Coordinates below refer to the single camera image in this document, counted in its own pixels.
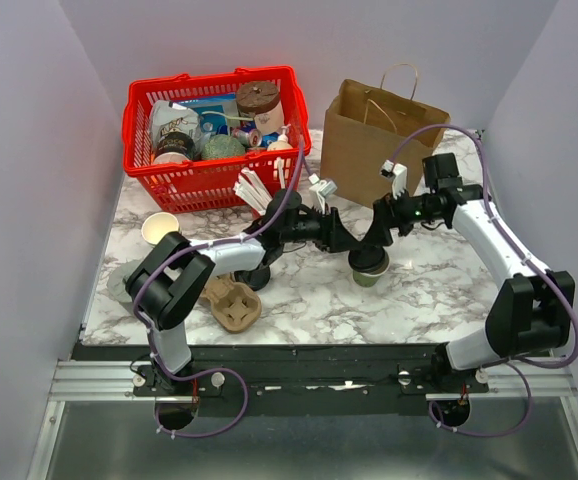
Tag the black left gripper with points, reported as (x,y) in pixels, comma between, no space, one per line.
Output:
(333,236)

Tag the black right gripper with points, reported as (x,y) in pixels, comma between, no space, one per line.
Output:
(387,215)

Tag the green paper coffee cup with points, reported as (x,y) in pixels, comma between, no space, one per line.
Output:
(368,279)

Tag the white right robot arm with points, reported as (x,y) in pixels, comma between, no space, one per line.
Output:
(532,310)

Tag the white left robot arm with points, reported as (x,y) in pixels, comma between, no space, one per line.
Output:
(167,283)

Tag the brown paper bag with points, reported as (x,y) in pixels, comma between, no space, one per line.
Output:
(364,125)

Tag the cream pump bottle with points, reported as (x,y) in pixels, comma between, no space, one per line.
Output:
(282,141)

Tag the brown cardboard cup carrier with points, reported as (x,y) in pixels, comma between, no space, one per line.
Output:
(232,304)

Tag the red blue drink can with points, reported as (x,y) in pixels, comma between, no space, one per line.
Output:
(249,137)

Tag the green netted melon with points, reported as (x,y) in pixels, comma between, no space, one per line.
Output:
(222,146)

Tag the brown lid paper tub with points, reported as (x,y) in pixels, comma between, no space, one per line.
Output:
(261,101)

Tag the red plastic shopping basket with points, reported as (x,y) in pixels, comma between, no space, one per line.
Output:
(201,185)

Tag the blue box in basket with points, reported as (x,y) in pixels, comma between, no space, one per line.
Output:
(217,113)

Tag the stack of green paper cups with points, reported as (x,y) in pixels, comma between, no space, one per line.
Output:
(157,225)

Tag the dark instant noodle cup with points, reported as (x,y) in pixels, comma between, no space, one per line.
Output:
(174,147)

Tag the white snack bag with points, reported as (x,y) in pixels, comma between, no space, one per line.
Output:
(167,116)

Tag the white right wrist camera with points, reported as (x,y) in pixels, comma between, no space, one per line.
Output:
(397,173)

